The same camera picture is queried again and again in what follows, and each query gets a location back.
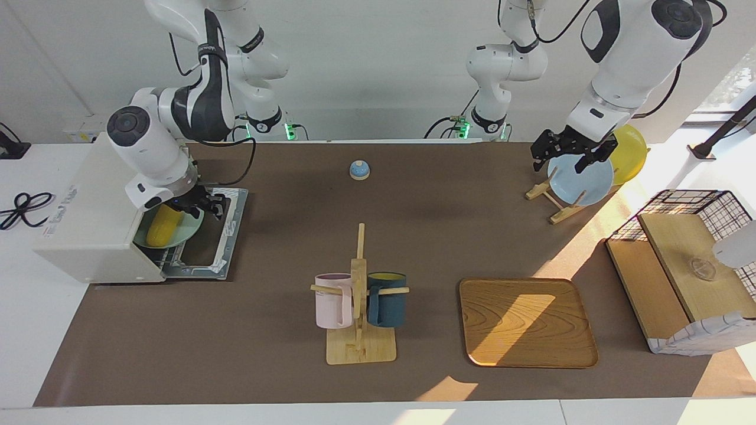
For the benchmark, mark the wooden plate rack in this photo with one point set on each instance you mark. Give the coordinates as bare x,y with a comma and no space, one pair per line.
558,212

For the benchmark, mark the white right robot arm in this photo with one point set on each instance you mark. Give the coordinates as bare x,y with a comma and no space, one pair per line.
147,141

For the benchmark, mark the yellow plate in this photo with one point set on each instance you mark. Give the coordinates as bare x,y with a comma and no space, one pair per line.
629,153

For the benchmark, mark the light green plate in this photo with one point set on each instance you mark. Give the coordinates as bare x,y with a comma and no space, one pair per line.
189,230

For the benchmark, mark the white wall socket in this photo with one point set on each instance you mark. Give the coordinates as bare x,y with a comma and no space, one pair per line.
80,136

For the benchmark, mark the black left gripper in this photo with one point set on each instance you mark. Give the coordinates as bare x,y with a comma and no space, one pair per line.
582,141

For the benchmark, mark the wooden tray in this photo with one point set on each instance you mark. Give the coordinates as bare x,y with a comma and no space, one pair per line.
525,321

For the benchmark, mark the brown table mat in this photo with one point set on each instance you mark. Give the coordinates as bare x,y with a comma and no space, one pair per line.
266,330

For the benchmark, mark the white toaster oven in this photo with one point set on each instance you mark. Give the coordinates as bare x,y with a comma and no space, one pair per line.
88,224

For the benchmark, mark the wooden mug tree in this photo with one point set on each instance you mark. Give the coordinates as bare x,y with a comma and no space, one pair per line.
360,348

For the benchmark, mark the white checked cloth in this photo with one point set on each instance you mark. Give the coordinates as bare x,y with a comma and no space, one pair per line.
703,339

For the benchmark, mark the pink mug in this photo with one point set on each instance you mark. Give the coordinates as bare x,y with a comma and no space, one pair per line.
331,307

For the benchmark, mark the white blurry cylinder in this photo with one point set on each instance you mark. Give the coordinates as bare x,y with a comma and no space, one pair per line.
738,245

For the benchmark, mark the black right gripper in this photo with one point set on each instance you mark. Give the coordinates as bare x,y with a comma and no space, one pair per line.
189,202

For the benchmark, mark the dark blue mug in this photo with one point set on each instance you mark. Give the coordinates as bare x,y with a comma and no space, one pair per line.
390,307

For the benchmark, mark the glass oven door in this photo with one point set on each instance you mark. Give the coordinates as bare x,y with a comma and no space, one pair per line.
235,218

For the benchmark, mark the blue service bell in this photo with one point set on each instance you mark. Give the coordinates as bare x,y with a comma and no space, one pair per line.
359,171

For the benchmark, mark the yellow corn cob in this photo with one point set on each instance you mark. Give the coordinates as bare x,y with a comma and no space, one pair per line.
162,230

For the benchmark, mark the light blue plate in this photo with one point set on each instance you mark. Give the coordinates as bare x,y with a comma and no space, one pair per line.
582,186

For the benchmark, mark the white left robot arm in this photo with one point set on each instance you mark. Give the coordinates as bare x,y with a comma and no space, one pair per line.
632,65

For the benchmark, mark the black clamp device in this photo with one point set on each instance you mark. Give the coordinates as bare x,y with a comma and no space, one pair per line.
12,147

